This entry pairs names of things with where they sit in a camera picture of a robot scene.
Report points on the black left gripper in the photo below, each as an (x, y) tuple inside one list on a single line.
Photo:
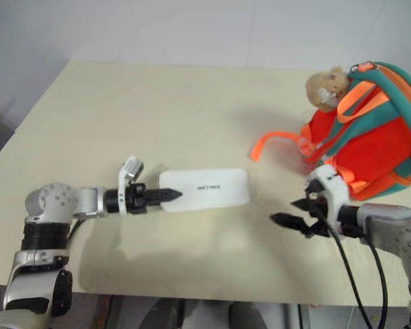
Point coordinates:
[(137, 198)]

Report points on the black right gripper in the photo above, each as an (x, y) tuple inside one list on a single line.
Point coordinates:
[(319, 222)]

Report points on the white rectangular box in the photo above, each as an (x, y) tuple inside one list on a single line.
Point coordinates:
[(212, 188)]

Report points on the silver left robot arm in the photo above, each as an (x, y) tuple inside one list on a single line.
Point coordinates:
[(58, 205)]

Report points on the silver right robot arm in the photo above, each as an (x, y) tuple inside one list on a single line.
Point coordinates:
[(394, 226)]

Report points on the orange and teal backpack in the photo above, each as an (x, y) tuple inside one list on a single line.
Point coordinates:
[(370, 147)]

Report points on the beige plush toy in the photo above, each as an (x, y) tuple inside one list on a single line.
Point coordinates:
[(323, 85)]

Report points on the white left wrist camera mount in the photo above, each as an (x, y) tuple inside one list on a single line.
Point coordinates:
[(131, 168)]

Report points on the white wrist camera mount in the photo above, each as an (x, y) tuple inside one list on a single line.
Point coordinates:
[(131, 168), (335, 192)]

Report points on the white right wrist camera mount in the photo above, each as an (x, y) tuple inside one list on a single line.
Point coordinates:
[(335, 192)]

